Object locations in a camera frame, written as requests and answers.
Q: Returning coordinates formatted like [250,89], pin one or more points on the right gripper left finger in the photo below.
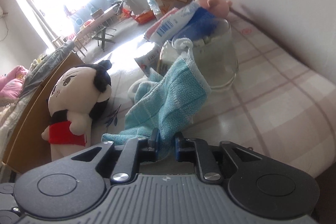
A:
[153,145]

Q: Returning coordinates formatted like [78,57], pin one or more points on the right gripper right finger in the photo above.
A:
[179,144]

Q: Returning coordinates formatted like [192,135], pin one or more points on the light blue towel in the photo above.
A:
[167,103]

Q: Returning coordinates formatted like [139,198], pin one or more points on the white tissue roll pack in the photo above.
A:
[147,56]

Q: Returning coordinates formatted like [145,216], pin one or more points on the black-haired plush doll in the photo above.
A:
[78,99]

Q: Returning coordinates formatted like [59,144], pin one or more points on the clear glass jar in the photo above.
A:
[209,44]

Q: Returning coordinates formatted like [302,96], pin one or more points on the blue white wipes pack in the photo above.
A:
[176,20]

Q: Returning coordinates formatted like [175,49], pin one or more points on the brown cardboard box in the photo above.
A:
[26,149]

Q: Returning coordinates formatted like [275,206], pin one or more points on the orange red bag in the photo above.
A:
[144,17]

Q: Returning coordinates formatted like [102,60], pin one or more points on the folding table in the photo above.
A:
[97,29]

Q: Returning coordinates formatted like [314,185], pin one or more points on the pink pig plush toy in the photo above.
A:
[219,8]

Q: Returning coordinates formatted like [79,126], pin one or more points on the grey patterned quilt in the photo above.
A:
[45,67]

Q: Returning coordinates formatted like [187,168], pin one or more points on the pink blanket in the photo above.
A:
[12,82]

